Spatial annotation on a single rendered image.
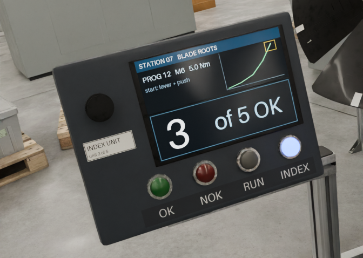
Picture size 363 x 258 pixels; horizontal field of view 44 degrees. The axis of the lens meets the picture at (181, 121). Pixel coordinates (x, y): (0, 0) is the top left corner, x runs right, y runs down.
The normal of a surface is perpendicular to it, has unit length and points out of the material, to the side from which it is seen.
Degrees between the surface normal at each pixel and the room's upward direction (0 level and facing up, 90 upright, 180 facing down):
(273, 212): 1
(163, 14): 90
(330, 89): 53
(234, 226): 0
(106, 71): 75
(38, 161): 90
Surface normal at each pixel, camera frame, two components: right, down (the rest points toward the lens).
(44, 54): 0.47, 0.25
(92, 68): 0.22, 0.07
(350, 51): -0.47, -0.24
